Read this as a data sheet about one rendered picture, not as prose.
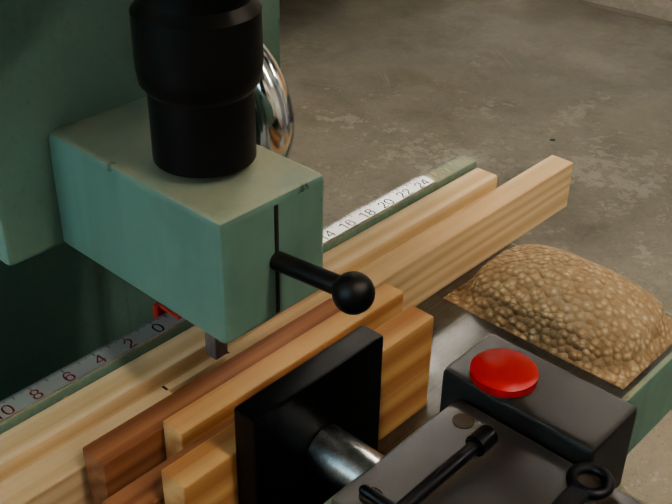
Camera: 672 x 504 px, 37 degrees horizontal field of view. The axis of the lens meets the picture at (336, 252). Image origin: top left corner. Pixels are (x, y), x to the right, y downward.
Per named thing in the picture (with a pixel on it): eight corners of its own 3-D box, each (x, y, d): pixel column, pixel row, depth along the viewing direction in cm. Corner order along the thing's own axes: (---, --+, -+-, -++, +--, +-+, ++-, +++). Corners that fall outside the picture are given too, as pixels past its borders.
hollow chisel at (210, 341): (216, 360, 56) (211, 286, 53) (205, 353, 56) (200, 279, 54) (228, 353, 56) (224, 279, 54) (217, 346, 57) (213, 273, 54)
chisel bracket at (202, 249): (227, 373, 49) (219, 225, 45) (62, 264, 57) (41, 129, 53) (330, 310, 54) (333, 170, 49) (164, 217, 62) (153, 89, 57)
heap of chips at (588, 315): (623, 390, 62) (633, 341, 60) (442, 298, 70) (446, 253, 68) (690, 327, 67) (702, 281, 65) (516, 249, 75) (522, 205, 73)
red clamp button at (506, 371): (511, 413, 43) (514, 395, 42) (455, 382, 44) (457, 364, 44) (550, 381, 45) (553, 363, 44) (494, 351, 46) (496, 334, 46)
